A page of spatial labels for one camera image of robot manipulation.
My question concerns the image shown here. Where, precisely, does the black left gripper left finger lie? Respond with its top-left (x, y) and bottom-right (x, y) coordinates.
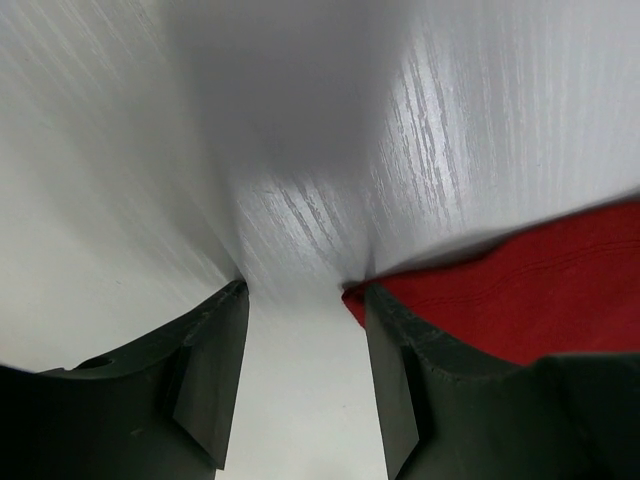
top-left (1, 281), bottom-right (249, 479)

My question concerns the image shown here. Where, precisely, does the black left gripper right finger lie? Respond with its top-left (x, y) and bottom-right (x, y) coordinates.
top-left (365, 285), bottom-right (639, 479)

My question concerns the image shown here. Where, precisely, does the dark red t-shirt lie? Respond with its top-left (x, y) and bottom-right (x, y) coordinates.
top-left (341, 197), bottom-right (640, 367)

